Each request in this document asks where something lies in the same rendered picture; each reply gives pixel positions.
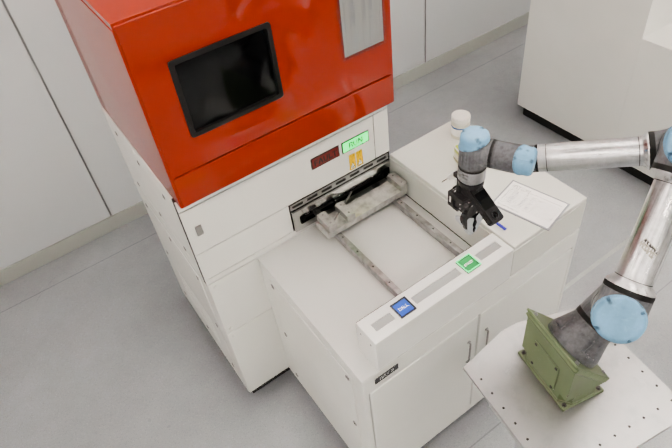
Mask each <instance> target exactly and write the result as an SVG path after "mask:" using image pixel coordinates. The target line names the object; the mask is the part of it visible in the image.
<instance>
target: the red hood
mask: <svg viewBox="0 0 672 448"><path fill-rule="evenodd" d="M55 2H56V5H57V7H58V9H59V11H60V14H61V16H62V18H63V20H64V23H65V25H66V27H67V29H68V32H69V34H70V36H71V38H72V41H73V43H74V45H75V47H76V50H77V52H78V54H79V56H80V59H81V61H82V63H83V66H84V68H85V70H86V72H87V75H88V77H89V79H90V81H91V84H92V86H93V88H94V90H95V93H96V95H97V97H98V99H99V102H100V104H101V105H102V107H103V108H104V109H105V110H106V112H107V113H108V114H109V116H110V117H111V118H112V120H113V121H114V122H115V123H116V125H117V126H118V127H119V129H120V130H121V131H122V133H123V134H124V135H125V137H126V138H127V139H128V140H129V142H130V143H131V144H132V146H133V147H134V148H135V150H136V151H137V152H138V153H139V155H140V156H141V157H142V159H143V160H144V161H145V163H146V164H147V165H148V167H149V168H150V169H151V170H152V172H153V173H154V174H155V176H156V177H157V178H158V180H159V181H160V182H161V184H162V185H163V186H164V187H165V189H166V190H167V191H168V193H169V194H170V195H171V197H172V198H173V199H174V200H175V202H176V203H177V204H178V206H179V207H180V208H181V209H183V208H185V207H187V206H189V205H191V204H193V203H195V202H197V201H199V200H200V199H202V198H204V197H206V196H208V195H210V194H212V193H214V192H216V191H218V190H220V189H222V188H224V187H226V186H228V185H230V184H232V183H234V182H236V181H238V180H240V179H242V178H244V177H246V176H248V175H250V174H252V173H254V172H256V171H258V170H260V169H262V168H264V167H266V166H268V165H270V164H272V163H274V162H275V161H277V160H279V159H281V158H283V157H285V156H287V155H289V154H291V153H293V152H295V151H297V150H299V149H301V148H303V147H305V146H307V145H309V144H311V143H313V142H315V141H317V140H319V139H321V138H323V137H325V136H327V135H329V134H331V133H333V132H335V131H337V130H339V129H341V128H343V127H345V126H347V125H349V124H350V123H352V122H354V121H356V120H358V119H360V118H362V117H364V116H366V115H368V114H370V113H372V112H374V111H376V110H378V109H380V108H382V107H384V106H386V105H388V104H390V103H392V102H394V88H393V63H392V39H391V14H390V0H55Z"/></svg>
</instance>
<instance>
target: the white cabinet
mask: <svg viewBox="0 0 672 448"><path fill-rule="evenodd" d="M578 233H579V228H578V229H577V230H575V231H574V232H572V233H571V234H569V235H568V236H567V237H565V238H564V239H562V240H561V241H560V242H558V243H557V244H555V245H554V246H553V247H551V248H550V249H548V250H547V251H546V252H544V253H543V254H541V255H540V256H538V257H537V258H536V259H534V260H533V261H531V262H530V263H529V264H527V265H526V266H524V267H523V268H522V269H520V270H519V271H517V272H516V273H515V274H513V275H512V276H510V279H508V280H507V281H505V282H504V283H503V284H501V285H500V286H498V287H497V288H496V289H494V290H493V291H491V292H490V293H489V294H487V295H486V296H484V297H483V298H481V299H480V300H479V301H477V302H476V303H474V304H473V305H472V306H470V307H469V308H467V309H466V310H465V311H463V312H462V313H460V314H459V315H458V316H456V317H455V318H453V319H452V320H451V321H449V322H448V323H446V324H445V325H443V326H442V327H441V328H439V329H438V330H436V331H435V332H434V333H432V334H431V335H429V336H428V337H427V338H425V339H424V340H422V341H421V342H420V343H418V344H417V345H415V346H414V347H413V348H411V349H410V350H408V351H407V352H405V353H404V354H403V355H401V356H400V357H398V358H397V359H396V360H394V361H393V362H391V363H390V364H389V365H387V366H386V367H384V368H383V369H382V370H380V371H379V372H377V373H376V374H375V375H373V376H372V377H370V378H369V379H367V380H366V381H365V382H363V383H361V382H360V381H359V380H358V378H357V377H356V376H355V375H354V374H353V372H352V371H351V370H350V369H349V368H348V366H347V365H346V364H345V363H344V362H343V360H342V359H341V358H340V357H339V356H338V354H337V353H336V352H335V351H334V350H333V348H332V347H331V346H330V345H329V344H328V342H327V341H326V340H325V339H324V338H323V336H322V335H321V334H320V333H319V332H318V330H317V329H316V328H315V327H314V326H313V325H312V323H311V322H310V321H309V320H308V319H307V317H306V316H305V315H304V314H303V313H302V311H301V310H300V309H299V308H298V307H297V305H296V304H295V303H294V302H293V301H292V299H291V298H290V297H289V296H288V295H287V293H286V292H285V291H284V290H283V289H282V287H281V286H280V285H279V284H278V283H277V281H276V280H275V279H274V278H273V277H272V275H271V274H270V273H269V272H268V271H267V270H266V268H265V267H264V266H263V265H262V264H261V262H260V261H259V264H260V267H261V271H262V274H263V278H264V281H265V285H266V288H267V292H268V295H269V299H270V302H271V306H272V309H273V313H274V316H275V319H276V323H277V326H278V330H279V333H280V337H281V340H282V344H283V347H284V351H285V354H286V358H287V361H288V365H289V368H290V369H291V371H292V372H293V373H294V375H295V376H296V377H297V379H298V380H299V381H300V383H301V384H302V385H303V387H304V388H305V389H306V391H307V392H308V393H309V395H310V396H311V397H312V399H313V400H314V401H315V403H316V404H317V405H318V407H319V408H320V409H321V411H322V412H323V413H324V415H325V416H326V417H327V419H328V420H329V421H330V423H331V424H332V425H333V427H334V428H335V430H336V431H337V432H338V434H339V435H340V436H341V438H342V439H343V440H344V442H345V443H346V444H347V446H348V447H349V448H421V447H422V446H423V445H425V444H426V443H427V442H428V441H430V440H431V439H432V438H433V437H435V436H436V435H437V434H438V433H440V432H441V431H442V430H443V429H445V428H446V427H447V426H448V425H450V424H451V423H452V422H453V421H455V420H456V419H457V418H458V417H460V416H461V415H462V414H463V413H465V412H466V411H467V410H469V409H470V408H471V407H472V406H474V405H475V404H476V403H477V402H479V401H480V400H481V399H482V398H484V396H483V395H482V394H481V392H480V391H479V390H478V388H477V387H476V386H475V384H474V383H473V382H472V380H471V379H470V378H469V376H468V375H467V374H466V372H465V371H464V370H463V367H464V366H465V365H466V364H467V363H468V362H469V361H470V360H471V359H473V358H474V357H475V356H476V355H477V354H478V353H479V352H480V351H481V350H482V349H483V348H484V347H485V346H486V345H487V344H488V343H489V342H490V341H492V340H493V339H494V338H495V337H496V336H497V335H498V334H499V333H500V332H501V331H502V330H504V329H506V328H508V327H510V326H512V325H514V324H516V323H518V322H521V321H525V320H527V319H528V317H527V314H526V313H527V312H528V311H527V308H529V309H532V310H534V311H536V312H539V313H541V314H543V315H550V314H554V313H558V310H559V306H560V303H561V299H562V295H563V291H564V287H565V283H566V279H567V275H568V272H569V268H570V264H571V260H572V256H573V252H574V248H575V245H576V241H577V237H578Z"/></svg>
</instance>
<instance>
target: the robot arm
mask: <svg viewBox="0 0 672 448"><path fill-rule="evenodd" d="M458 149H459V153H458V171H455V172H453V176H454V177H455V178H457V184H456V185H455V186H454V187H453V188H452V189H450V190H449V191H448V205H450V206H451V207H452V208H453V209H454V210H456V211H457V212H458V211H460V212H461V216H458V215H456V216H455V219H456V221H457V222H458V223H459V224H460V225H461V226H462V227H463V229H464V231H465V232H466V233H467V234H468V235H471V234H473V233H474V232H475V231H476V230H477V228H478V227H479V225H480V223H481V221H482V220H483V219H484V221H485V222H486V223H487V225H488V226H493V225H494V224H496V223H497V222H499V221H501V220H502V219H503V217H504V216H503V214H502V213H501V211H500V210H499V208H498V207H497V206H496V204H495V203H494V201H493V200H492V198H491V197H490V195H489V194H488V193H487V191H486V190H485V188H484V187H483V185H484V181H485V178H486V170H487V168H491V169H495V170H500V171H505V172H509V173H514V174H516V175H524V176H530V175H532V173H533V172H546V171H563V170H581V169H598V168H616V167H633V166H643V167H645V168H646V169H648V170H651V171H652V173H653V175H654V180H653V183H652V185H651V187H650V190H649V192H648V194H647V197H646V199H645V202H644V204H643V206H642V209H641V211H640V213H639V216H638V218H637V220H636V223H635V225H634V228H633V230H632V232H631V235H630V237H629V239H628V242H627V244H626V246H625V249H624V251H623V253H622V256H621V258H620V261H619V263H618V265H617V268H616V270H615V272H614V273H612V274H609V275H606V276H605V278H604V280H603V283H602V285H600V286H599V287H598V288H597V289H596V290H595V291H594V292H593V293H592V294H591V295H590V296H589V297H587V298H586V299H585V300H584V301H583V302H582V303H581V304H580V305H579V306H578V307H577V308H576V309H574V310H573V311H571V312H569V313H566V314H564V315H562V316H560V317H557V318H555V319H553V320H552V321H551V322H550V323H549V324H548V328H549V330H550V331H551V333H552V334H553V336H554V337H555V338H556V340H557V341H558V342H559V343H560V344H561V345H562V347H563V348H564V349H565V350H566V351H567V352H568V353H569V354H570V355H571V356H573V357H574V358H575V359H576V360H577V361H578V362H580V363H581V364H582V365H584V366H586V367H587V368H590V369H592V368H593V367H594V366H595V365H597V364H598V362H599V360H600V359H601V357H602V355H603V353H604V351H605V350H606V348H607V346H608V344H609V343H610V342H613V343H617V344H627V343H631V342H634V341H636V340H637V339H639V338H640V337H641V336H642V335H643V334H644V332H645V331H646V329H647V326H648V315H649V313H650V311H651V309H652V306H653V304H654V302H655V299H656V297H657V296H656V294H655V292H654V290H653V285H654V283H655V281H656V278H657V276H658V274H659V271H660V269H661V267H662V265H663V262H664V260H665V258H666V255H667V253H668V251H669V249H670V246H671V244H672V126H671V127H670V128H667V129H663V130H658V131H648V132H645V133H644V134H643V135H642V136H636V137H624V138H611V139H598V140H586V141H573V142H561V143H548V144H536V145H525V144H523V145H522V144H517V143H511V142H506V141H501V140H496V139H492V138H490V134H489V131H488V130H487V129H484V128H483V127H481V126H469V127H466V128H465V129H463V130H462V132H461V133H460V140H459V144H458ZM455 188H456V189H455ZM453 189H454V190H453ZM449 196H451V202H449Z"/></svg>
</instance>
